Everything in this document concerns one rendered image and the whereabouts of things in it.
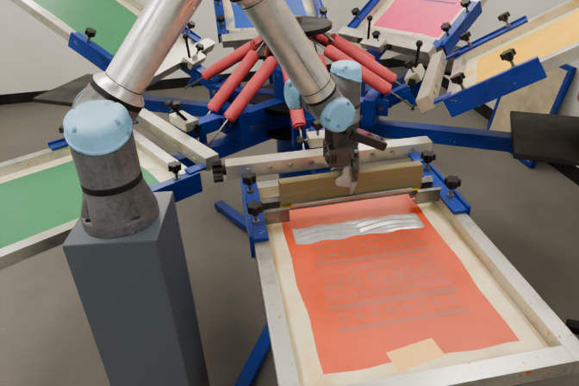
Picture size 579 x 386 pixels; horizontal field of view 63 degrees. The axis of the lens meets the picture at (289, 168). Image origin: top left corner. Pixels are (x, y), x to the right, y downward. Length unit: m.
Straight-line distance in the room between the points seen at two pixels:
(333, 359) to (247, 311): 1.47
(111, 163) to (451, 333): 0.76
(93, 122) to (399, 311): 0.74
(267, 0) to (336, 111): 0.27
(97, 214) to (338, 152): 0.60
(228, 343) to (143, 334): 1.24
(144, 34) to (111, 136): 0.23
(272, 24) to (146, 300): 0.61
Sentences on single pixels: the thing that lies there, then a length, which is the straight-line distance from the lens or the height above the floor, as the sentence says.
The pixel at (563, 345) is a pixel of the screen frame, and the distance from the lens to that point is 1.10.
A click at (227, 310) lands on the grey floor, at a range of 2.47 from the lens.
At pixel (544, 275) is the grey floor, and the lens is 2.87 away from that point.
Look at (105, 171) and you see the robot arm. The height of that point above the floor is 1.34.
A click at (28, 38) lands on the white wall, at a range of 5.64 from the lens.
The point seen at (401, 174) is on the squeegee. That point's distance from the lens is 1.36.
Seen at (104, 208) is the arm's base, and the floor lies 1.26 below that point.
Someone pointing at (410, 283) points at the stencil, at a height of 0.95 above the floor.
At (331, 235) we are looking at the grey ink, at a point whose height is 0.96.
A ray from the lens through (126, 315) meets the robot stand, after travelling 1.09.
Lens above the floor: 1.75
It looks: 29 degrees down
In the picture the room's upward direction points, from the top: 3 degrees counter-clockwise
